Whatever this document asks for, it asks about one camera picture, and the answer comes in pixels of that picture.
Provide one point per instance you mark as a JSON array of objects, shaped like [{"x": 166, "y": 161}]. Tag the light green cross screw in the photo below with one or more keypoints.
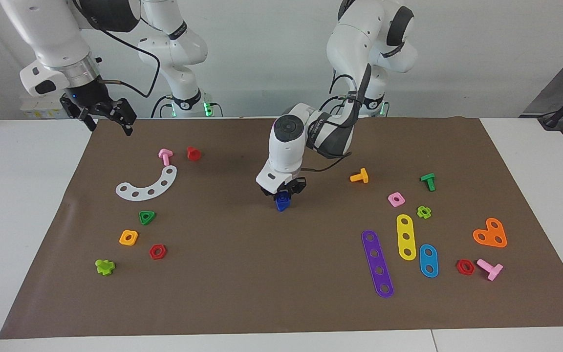
[{"x": 104, "y": 268}]

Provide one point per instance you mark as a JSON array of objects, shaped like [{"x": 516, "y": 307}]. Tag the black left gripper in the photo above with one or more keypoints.
[{"x": 289, "y": 187}]

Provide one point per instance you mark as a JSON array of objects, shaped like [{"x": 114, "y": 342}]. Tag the dark green plastic screw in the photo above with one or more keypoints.
[{"x": 430, "y": 185}]

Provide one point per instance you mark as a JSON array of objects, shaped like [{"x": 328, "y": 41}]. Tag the pink plastic screw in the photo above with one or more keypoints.
[
  {"x": 165, "y": 159},
  {"x": 492, "y": 270}
]

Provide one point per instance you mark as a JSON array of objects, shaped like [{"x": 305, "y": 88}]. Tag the purple four-hole plate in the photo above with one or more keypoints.
[{"x": 377, "y": 262}]

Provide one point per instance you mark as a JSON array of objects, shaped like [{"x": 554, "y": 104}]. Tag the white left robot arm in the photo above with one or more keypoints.
[{"x": 286, "y": 146}]

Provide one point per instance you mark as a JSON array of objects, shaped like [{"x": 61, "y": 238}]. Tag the green triangular plastic nut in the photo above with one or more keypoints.
[{"x": 152, "y": 214}]

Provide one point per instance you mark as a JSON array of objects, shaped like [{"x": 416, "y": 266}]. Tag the red hexagonal plastic nut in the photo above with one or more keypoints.
[
  {"x": 152, "y": 252},
  {"x": 459, "y": 267}
]

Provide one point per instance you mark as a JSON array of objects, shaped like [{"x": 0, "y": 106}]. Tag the brown paper table mat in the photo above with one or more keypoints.
[{"x": 262, "y": 283}]

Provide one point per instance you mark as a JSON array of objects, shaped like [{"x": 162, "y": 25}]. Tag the orange plastic screw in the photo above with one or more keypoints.
[{"x": 361, "y": 177}]

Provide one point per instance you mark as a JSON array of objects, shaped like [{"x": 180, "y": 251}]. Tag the white box stack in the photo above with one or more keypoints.
[{"x": 37, "y": 110}]

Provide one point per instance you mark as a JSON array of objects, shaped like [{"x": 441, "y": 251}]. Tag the light green cross nut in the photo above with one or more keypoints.
[{"x": 419, "y": 211}]

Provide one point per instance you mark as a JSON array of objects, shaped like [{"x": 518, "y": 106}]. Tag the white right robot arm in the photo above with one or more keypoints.
[{"x": 52, "y": 34}]

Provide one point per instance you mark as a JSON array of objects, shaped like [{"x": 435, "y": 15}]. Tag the orange square plastic nut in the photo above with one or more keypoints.
[{"x": 123, "y": 241}]

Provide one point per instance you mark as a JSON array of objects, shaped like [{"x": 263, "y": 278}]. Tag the blue two-hole plate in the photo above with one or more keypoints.
[{"x": 428, "y": 260}]

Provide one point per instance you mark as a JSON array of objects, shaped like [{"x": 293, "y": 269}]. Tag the yellow three-hole plate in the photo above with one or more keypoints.
[{"x": 406, "y": 229}]

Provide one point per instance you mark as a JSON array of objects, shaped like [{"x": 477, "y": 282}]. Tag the orange heart-shaped plate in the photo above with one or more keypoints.
[{"x": 490, "y": 234}]

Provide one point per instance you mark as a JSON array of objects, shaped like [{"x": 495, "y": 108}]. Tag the white curved five-hole plate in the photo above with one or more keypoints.
[{"x": 143, "y": 194}]

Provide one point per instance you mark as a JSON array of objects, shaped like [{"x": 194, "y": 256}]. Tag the red plastic screw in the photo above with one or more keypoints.
[{"x": 193, "y": 154}]

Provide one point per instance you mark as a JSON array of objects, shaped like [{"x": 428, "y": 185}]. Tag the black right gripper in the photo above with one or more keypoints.
[{"x": 91, "y": 95}]

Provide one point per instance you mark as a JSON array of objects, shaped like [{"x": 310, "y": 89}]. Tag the pink square plastic nut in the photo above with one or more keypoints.
[{"x": 401, "y": 203}]

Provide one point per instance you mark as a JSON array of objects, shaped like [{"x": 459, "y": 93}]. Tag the blue triangular-head screw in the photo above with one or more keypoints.
[{"x": 281, "y": 207}]

